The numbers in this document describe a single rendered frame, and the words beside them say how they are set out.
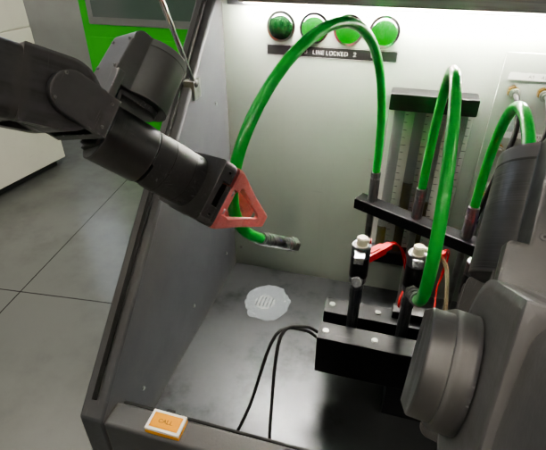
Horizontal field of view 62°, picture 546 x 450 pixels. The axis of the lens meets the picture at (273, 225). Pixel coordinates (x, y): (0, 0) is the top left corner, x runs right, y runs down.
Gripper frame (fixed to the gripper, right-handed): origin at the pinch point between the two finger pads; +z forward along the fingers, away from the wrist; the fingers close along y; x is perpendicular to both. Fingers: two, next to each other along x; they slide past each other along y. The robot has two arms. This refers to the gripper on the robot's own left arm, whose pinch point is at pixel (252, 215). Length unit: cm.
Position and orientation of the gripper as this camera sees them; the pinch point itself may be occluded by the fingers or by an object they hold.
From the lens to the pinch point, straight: 53.7
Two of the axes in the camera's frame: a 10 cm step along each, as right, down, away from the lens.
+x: -4.5, 8.9, -0.5
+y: -5.7, -2.4, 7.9
